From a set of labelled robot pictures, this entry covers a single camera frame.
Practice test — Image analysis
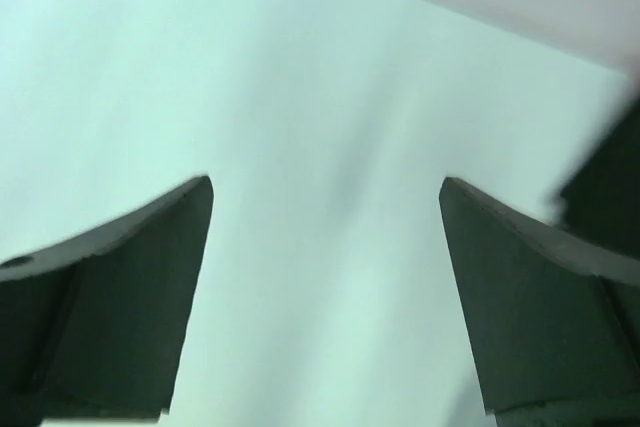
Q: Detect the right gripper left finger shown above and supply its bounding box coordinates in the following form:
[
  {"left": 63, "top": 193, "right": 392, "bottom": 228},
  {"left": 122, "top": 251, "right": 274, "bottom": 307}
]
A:
[{"left": 1, "top": 176, "right": 214, "bottom": 426}]

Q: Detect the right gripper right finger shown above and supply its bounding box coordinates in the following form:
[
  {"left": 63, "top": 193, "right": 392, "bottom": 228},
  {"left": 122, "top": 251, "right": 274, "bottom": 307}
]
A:
[{"left": 439, "top": 177, "right": 639, "bottom": 426}]

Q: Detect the black t shirt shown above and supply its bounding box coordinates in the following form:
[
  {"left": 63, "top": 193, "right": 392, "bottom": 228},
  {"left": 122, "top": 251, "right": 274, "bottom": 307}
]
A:
[{"left": 560, "top": 99, "right": 639, "bottom": 259}]

